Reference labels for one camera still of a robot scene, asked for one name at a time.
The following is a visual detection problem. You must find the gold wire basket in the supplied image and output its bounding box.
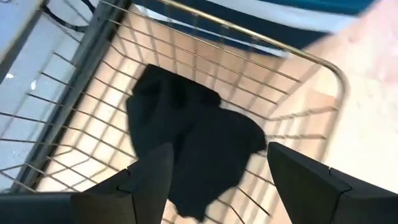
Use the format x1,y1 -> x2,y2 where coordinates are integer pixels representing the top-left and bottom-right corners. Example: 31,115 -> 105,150
0,0 -> 349,224

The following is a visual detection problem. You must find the black knit cloth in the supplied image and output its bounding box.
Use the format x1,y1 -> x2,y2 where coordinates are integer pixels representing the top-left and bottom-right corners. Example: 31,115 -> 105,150
125,63 -> 268,223

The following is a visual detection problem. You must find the blue white fabric bin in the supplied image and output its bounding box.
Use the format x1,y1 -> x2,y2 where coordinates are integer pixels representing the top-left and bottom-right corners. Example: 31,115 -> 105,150
133,0 -> 377,58

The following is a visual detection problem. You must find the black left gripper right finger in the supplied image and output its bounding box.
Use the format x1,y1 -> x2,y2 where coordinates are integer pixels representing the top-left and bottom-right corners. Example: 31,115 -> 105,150
267,142 -> 398,224

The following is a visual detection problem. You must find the black cable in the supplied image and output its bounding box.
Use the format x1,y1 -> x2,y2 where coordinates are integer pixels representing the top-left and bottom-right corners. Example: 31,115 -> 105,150
41,0 -> 98,34

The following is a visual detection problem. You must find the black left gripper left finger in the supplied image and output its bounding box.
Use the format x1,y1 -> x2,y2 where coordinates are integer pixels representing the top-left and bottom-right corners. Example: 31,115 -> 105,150
70,142 -> 175,224

